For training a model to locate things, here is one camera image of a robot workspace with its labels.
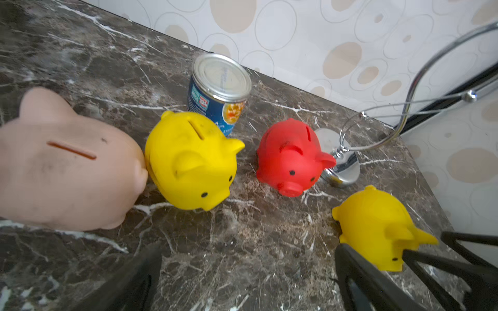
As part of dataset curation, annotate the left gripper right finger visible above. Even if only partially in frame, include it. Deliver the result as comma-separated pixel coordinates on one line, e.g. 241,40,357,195
335,244,425,310

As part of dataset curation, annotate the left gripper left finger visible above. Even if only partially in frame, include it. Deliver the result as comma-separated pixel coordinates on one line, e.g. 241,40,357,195
73,244,162,310

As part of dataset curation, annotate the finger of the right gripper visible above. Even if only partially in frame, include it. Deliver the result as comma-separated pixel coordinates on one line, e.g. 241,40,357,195
440,231,497,268
401,249,498,311

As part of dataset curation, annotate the yellow piggy bank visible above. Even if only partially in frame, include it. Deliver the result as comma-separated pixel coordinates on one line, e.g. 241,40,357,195
145,111,245,211
332,185,438,272

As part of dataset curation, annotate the red piggy bank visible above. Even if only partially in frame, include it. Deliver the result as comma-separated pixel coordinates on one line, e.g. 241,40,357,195
256,118,337,197

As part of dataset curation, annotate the pink piggy bank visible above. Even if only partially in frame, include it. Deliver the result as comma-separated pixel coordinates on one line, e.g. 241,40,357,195
1,88,148,231

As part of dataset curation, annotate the chrome mug tree stand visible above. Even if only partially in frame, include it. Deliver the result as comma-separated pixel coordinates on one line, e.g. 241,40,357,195
316,22,497,187

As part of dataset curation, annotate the soup can blue label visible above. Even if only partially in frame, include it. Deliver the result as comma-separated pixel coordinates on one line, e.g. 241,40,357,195
188,53,252,137

